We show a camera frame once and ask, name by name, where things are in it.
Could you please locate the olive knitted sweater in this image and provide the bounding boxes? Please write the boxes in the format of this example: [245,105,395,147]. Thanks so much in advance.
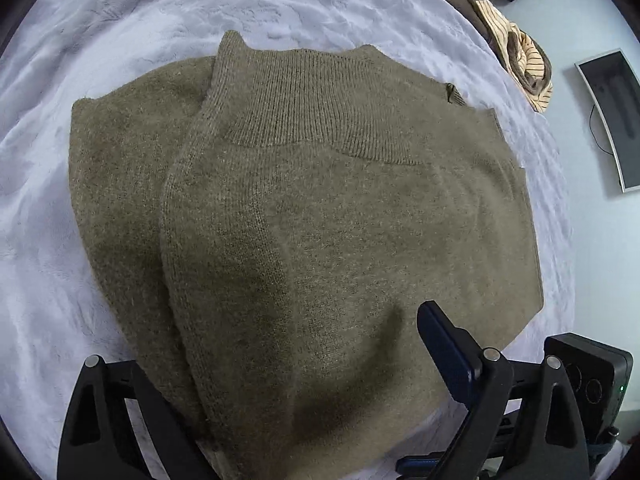
[68,32,544,479]

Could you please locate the striped beige garment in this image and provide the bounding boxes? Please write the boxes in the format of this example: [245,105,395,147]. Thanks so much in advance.
[474,0,553,113]

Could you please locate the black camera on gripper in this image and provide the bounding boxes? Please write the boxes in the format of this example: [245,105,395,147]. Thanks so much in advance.
[544,333,634,444]

